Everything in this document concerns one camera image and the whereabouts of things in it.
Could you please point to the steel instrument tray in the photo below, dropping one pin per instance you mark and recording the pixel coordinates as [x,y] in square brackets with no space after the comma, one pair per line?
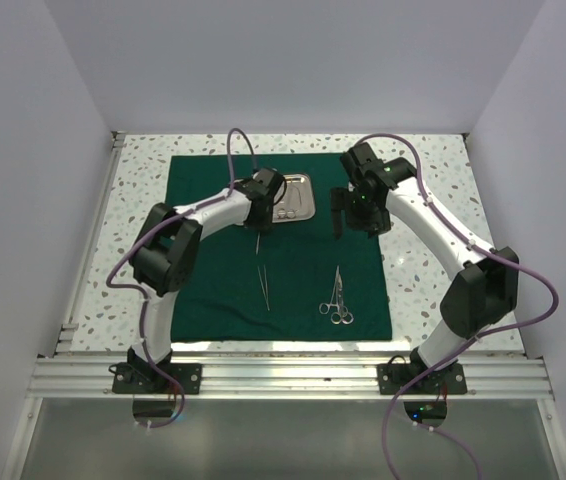
[301,185]

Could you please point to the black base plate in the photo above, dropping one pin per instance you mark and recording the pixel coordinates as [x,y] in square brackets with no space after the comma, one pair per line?
[188,377]
[393,376]

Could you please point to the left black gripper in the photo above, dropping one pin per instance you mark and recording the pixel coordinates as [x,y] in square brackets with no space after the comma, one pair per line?
[265,223]

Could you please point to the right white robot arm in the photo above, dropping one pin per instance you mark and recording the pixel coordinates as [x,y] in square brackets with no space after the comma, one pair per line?
[483,281]

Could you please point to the aluminium mounting rail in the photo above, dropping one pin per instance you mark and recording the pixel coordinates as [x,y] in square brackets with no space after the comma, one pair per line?
[259,376]

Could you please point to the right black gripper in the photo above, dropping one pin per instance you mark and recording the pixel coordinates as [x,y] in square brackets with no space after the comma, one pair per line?
[376,225]

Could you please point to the steel ring-handled forceps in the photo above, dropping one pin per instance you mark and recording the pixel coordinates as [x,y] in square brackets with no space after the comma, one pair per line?
[326,308]

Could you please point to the small steel scissors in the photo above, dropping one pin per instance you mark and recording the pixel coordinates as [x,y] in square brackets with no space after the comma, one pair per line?
[286,209]

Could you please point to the dark green surgical cloth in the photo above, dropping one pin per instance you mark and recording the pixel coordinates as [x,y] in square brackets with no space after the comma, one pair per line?
[223,299]

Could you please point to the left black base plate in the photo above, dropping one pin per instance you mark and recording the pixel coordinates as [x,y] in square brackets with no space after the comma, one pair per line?
[188,377]

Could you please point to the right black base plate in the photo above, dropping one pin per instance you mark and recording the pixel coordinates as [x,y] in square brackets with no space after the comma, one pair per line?
[393,376]

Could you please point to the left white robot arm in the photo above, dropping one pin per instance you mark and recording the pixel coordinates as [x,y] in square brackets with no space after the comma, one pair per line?
[167,249]

